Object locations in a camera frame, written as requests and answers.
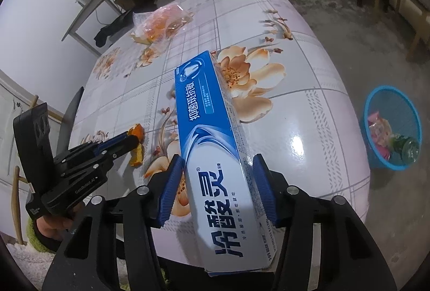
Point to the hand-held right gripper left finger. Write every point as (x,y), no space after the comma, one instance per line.
(169,192)

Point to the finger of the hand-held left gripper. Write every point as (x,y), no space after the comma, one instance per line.
(119,140)
(117,152)

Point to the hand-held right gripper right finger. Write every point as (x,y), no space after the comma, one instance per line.
(265,192)

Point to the orange peel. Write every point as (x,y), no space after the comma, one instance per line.
(137,156)

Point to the blue toothpaste box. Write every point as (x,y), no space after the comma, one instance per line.
(215,150)

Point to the green plastic bottle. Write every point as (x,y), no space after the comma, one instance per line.
(404,148)

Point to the blue plastic basket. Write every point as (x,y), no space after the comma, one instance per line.
(396,103)

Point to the person's left forearm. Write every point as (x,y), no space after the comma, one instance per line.
(45,244)

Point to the person's left hand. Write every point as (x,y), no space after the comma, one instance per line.
(50,227)

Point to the white panelled door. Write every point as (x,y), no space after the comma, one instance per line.
(10,143)

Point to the black cloth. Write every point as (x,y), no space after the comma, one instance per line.
(112,27)

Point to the clear plastic bag with orange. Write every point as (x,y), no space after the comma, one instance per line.
(161,24)

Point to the small pink wrapper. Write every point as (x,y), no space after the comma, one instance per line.
(373,116)

